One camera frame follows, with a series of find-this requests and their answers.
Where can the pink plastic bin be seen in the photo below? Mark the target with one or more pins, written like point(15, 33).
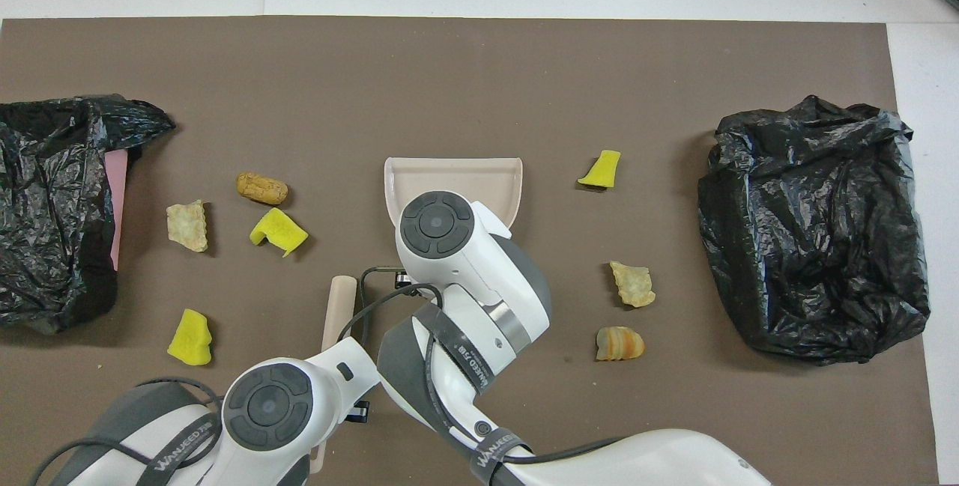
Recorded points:
point(118, 201)

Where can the yellow wedge sponge piece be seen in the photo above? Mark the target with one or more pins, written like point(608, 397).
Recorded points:
point(601, 170)

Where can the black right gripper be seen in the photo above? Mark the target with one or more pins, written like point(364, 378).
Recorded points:
point(407, 279)

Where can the brown table mat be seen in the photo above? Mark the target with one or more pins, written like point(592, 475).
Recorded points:
point(374, 81)

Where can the yellow notched sponge piece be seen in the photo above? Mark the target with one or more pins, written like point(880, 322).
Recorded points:
point(279, 231)

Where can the beige plastic dustpan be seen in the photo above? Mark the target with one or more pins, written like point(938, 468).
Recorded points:
point(449, 175)

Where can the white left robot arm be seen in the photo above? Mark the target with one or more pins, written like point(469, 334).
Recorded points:
point(270, 404)

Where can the pale ridged pastry toy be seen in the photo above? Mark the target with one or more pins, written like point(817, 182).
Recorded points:
point(187, 225)

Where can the yellow rounded sponge piece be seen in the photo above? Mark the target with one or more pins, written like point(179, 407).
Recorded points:
point(189, 338)

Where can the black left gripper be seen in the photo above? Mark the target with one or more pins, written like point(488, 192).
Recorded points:
point(359, 411)

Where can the black bag lined bin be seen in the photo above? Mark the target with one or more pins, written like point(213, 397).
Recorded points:
point(861, 321)

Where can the black trash bag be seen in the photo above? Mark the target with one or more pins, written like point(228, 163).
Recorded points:
point(45, 261)

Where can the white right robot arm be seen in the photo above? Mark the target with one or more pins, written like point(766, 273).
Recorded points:
point(464, 261)

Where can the brown bread roll toy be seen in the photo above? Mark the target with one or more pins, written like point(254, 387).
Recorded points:
point(262, 188)

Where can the orange striped croissant toy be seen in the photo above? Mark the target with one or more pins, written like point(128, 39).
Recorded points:
point(619, 344)

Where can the beige brush with black bristles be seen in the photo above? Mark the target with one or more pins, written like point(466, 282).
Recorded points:
point(339, 314)

